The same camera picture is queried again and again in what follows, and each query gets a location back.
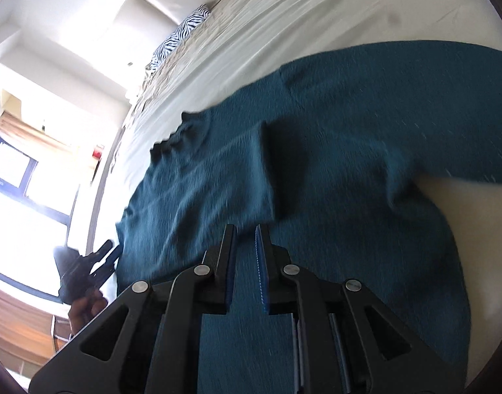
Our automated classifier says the zebra print pillow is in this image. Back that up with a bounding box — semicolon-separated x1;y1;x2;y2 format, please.
145;5;211;73

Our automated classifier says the teal knit sweater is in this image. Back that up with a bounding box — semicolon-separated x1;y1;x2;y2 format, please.
117;41;502;393

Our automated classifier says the person's left hand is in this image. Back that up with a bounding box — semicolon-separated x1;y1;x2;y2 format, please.
68;289;108;335

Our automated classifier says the beige bed sheet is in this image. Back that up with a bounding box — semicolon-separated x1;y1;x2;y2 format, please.
94;0;502;382

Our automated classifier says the dark framed window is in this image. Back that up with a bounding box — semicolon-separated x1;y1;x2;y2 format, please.
0;136;70;303

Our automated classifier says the wooden roman blind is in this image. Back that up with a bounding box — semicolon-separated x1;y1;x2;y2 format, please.
0;111;66;150

